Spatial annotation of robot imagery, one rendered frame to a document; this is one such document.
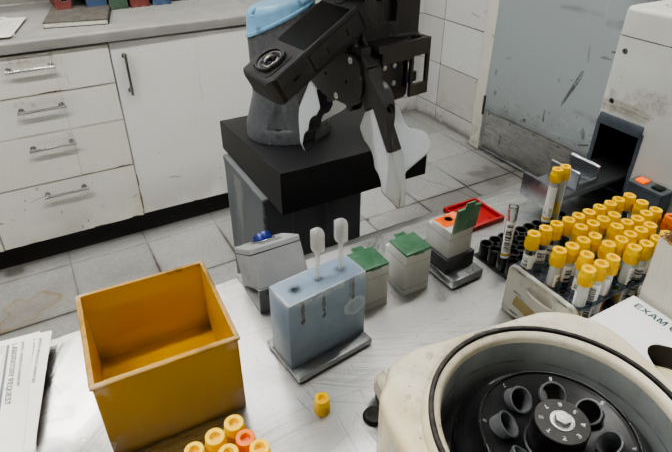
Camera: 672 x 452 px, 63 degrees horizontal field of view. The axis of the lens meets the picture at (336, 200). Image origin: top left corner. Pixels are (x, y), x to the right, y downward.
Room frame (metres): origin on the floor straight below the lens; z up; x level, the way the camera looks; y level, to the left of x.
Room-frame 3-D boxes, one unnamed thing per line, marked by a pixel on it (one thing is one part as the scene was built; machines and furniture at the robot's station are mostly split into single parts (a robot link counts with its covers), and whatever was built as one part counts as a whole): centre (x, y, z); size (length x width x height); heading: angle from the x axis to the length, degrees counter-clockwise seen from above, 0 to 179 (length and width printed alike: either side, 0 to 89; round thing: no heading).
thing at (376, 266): (0.54, -0.04, 0.91); 0.05 x 0.04 x 0.07; 29
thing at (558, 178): (0.63, -0.30, 0.93); 0.17 x 0.09 x 0.11; 120
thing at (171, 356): (0.40, 0.18, 0.93); 0.13 x 0.13 x 0.10; 27
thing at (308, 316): (0.46, 0.02, 0.92); 0.10 x 0.07 x 0.10; 126
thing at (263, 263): (0.55, 0.07, 0.92); 0.13 x 0.07 x 0.08; 29
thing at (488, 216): (0.73, -0.22, 0.88); 0.07 x 0.07 x 0.01; 29
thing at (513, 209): (0.60, -0.23, 0.93); 0.01 x 0.01 x 0.10
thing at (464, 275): (0.61, -0.15, 0.89); 0.09 x 0.05 x 0.04; 32
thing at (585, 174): (0.79, -0.41, 0.92); 0.21 x 0.07 x 0.05; 119
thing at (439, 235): (0.61, -0.15, 0.92); 0.05 x 0.04 x 0.06; 32
